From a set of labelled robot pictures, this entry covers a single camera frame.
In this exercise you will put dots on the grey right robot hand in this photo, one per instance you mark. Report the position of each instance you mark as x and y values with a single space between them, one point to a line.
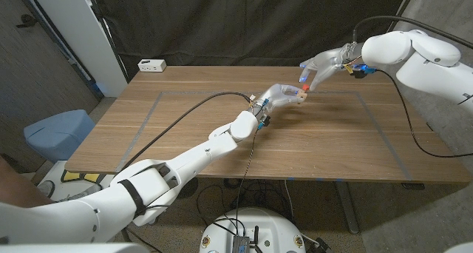
329 60

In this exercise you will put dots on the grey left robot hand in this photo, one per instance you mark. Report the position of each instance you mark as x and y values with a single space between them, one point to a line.
275 95

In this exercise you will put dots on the wooden block with holes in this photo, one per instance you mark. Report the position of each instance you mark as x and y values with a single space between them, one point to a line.
301 94

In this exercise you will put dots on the red-headed screw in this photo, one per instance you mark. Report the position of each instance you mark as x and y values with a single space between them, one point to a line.
305 87

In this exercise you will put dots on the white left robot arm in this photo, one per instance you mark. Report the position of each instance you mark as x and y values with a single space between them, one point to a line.
207 155

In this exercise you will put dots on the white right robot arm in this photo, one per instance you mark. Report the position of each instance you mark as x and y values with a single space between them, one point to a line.
425 60

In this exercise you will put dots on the black backdrop curtain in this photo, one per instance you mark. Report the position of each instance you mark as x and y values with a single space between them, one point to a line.
240 23

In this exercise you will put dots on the black backdrop stand pole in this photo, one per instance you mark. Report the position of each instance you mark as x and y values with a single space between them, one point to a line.
401 5
105 27

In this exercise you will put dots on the round black floor fan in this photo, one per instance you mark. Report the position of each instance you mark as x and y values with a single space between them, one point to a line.
191 188

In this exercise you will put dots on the white power strip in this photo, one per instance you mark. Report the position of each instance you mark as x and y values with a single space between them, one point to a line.
151 65

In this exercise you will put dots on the white robot torso base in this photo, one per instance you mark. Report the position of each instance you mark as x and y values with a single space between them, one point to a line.
273 227

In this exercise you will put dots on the grey table leg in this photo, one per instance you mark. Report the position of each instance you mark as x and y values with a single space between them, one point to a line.
347 208

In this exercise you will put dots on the black antenna stub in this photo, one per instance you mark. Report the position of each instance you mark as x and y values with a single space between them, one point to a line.
256 234

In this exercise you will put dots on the small grey electronics box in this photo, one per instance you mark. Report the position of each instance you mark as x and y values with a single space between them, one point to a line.
240 243

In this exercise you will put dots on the white cabinet panel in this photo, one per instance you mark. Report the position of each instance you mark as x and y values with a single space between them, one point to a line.
85 34

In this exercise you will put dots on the grey sneaker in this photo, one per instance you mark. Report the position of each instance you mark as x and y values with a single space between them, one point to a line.
85 192

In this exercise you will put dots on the blue padded stool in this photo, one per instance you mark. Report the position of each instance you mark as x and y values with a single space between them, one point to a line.
55 132

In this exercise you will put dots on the white floor base plate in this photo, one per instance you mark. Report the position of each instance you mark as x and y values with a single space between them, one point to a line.
55 169

